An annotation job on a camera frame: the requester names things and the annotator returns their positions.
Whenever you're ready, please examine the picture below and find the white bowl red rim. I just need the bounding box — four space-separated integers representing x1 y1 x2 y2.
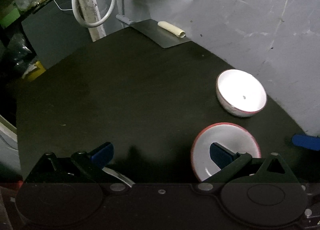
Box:
215 69 267 118
191 122 261 181

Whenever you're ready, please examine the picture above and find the yellow bin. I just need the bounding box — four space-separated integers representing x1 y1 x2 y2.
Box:
22 60 46 82

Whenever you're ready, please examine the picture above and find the cream rolled cloth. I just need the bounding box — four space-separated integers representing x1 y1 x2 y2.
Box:
157 21 185 38

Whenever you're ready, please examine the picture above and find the steel cleaver knife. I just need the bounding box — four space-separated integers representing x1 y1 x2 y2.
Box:
116 14 191 48

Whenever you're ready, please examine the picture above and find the thin white wire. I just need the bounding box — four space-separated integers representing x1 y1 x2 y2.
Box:
52 0 73 12

